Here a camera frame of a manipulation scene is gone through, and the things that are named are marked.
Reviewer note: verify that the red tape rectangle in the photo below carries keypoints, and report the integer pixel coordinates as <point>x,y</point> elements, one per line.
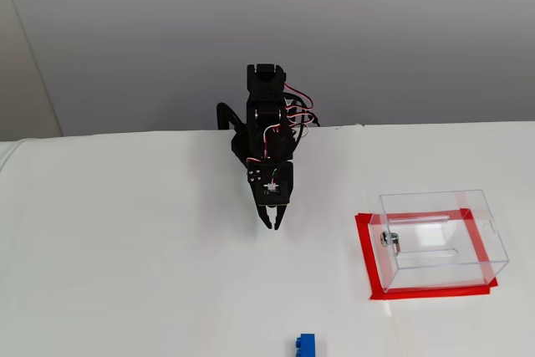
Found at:
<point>418,293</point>

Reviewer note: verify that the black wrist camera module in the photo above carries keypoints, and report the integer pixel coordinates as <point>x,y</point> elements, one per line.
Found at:
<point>273,186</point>

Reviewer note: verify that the blue lego brick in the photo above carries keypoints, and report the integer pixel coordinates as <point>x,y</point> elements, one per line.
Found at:
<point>307,346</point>

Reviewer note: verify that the silver cam lock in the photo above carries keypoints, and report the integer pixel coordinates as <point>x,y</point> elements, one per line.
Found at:
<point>386,239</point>

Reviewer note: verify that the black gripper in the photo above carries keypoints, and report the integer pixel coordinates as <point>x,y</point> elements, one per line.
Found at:
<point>269,218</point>

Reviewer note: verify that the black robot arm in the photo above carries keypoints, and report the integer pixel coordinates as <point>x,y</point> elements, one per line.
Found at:
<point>263,93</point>

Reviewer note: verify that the transparent acrylic box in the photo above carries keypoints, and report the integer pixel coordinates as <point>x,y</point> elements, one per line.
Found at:
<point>418,273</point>

